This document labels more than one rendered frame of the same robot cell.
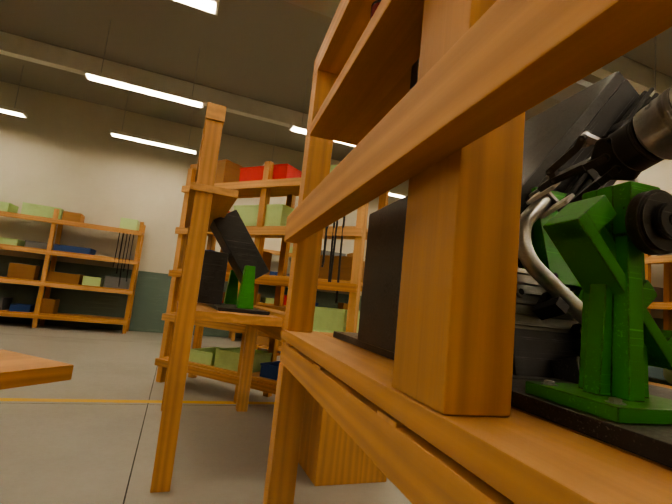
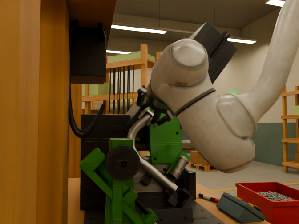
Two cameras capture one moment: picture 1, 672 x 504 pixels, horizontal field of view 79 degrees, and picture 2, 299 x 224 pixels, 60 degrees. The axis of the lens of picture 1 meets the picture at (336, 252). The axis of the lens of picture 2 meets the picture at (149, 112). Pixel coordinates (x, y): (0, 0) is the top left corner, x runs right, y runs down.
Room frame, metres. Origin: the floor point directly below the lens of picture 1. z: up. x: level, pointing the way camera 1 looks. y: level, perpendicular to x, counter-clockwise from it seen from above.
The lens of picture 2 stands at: (-0.10, -0.45, 1.20)
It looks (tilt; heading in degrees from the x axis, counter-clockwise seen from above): 3 degrees up; 3
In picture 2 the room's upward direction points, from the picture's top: straight up
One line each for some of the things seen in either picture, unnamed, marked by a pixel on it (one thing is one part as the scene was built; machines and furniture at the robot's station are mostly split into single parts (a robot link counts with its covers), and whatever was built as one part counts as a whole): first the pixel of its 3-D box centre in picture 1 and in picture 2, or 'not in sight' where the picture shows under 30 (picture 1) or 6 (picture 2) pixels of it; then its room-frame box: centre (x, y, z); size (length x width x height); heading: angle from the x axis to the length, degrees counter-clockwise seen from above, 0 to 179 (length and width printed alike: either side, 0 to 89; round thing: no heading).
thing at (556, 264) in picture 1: (551, 239); (162, 133); (0.85, -0.45, 1.17); 0.13 x 0.12 x 0.20; 16
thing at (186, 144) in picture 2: not in sight; (161, 145); (1.01, -0.44, 1.11); 0.39 x 0.16 x 0.03; 106
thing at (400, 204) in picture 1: (421, 278); (104, 156); (0.97, -0.21, 1.07); 0.30 x 0.18 x 0.34; 16
